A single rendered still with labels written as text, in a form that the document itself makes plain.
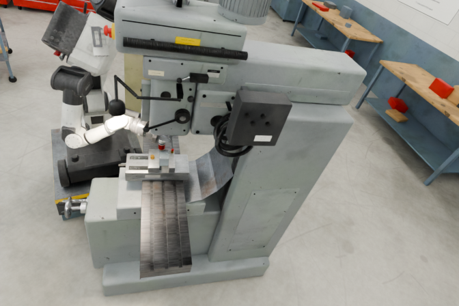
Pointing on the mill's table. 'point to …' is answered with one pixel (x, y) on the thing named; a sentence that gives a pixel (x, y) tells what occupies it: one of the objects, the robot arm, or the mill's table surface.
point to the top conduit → (184, 48)
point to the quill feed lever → (183, 116)
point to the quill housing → (163, 113)
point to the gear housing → (182, 69)
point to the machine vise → (141, 173)
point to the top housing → (174, 25)
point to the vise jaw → (154, 161)
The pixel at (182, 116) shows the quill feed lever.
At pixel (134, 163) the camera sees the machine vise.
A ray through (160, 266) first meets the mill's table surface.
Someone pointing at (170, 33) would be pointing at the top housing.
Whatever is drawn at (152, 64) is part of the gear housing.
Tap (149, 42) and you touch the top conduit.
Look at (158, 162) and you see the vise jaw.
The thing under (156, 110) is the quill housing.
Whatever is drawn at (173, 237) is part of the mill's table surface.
